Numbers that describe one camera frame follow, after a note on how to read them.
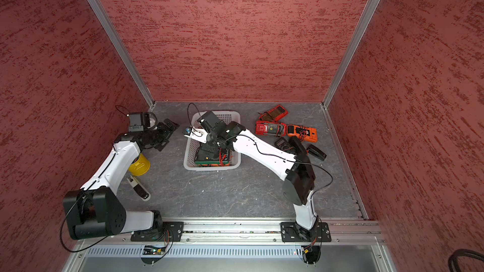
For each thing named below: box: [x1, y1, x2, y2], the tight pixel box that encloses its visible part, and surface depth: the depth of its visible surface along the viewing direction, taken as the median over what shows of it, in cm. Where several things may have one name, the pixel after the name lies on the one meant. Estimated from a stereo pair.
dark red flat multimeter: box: [257, 104, 289, 121], surface depth 113 cm
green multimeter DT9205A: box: [194, 142, 230, 165], surface depth 87 cm
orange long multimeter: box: [286, 124, 319, 143], surface depth 103 cm
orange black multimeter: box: [196, 163, 231, 167], surface depth 91 cm
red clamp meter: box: [255, 120, 287, 137], surface depth 103 cm
